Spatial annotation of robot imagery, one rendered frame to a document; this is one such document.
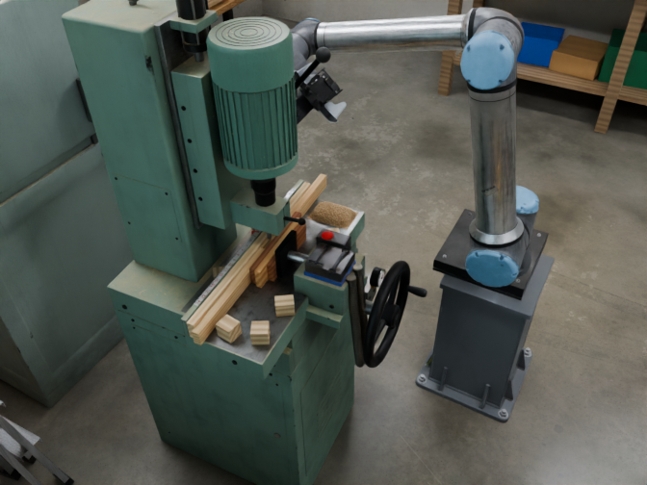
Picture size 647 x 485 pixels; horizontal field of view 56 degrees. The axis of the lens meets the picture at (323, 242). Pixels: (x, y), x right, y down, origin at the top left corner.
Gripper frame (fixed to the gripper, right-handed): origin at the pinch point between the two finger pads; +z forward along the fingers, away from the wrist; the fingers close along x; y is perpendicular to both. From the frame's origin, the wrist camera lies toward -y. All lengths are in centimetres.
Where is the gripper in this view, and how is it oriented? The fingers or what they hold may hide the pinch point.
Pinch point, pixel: (313, 98)
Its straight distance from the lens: 146.4
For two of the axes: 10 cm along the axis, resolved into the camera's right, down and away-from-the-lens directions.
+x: 6.5, 7.2, 2.4
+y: 7.6, -6.4, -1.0
